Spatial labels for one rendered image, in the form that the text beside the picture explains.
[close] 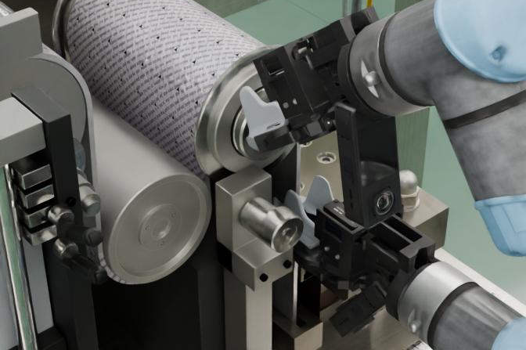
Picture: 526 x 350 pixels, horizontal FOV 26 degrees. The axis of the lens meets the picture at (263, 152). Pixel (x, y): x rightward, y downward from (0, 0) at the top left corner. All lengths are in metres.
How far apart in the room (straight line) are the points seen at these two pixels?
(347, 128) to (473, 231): 2.06
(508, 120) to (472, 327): 0.31
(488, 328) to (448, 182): 2.08
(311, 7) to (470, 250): 1.30
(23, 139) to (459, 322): 0.46
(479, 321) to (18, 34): 0.48
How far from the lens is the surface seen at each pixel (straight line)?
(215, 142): 1.06
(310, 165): 1.40
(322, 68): 0.93
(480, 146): 0.79
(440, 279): 1.08
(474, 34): 0.76
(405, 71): 0.82
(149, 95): 1.12
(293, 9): 3.87
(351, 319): 1.19
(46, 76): 0.93
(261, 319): 1.19
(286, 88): 0.95
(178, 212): 1.08
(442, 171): 3.14
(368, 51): 0.85
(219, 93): 1.04
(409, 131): 2.18
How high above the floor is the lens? 1.87
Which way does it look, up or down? 36 degrees down
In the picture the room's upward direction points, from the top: straight up
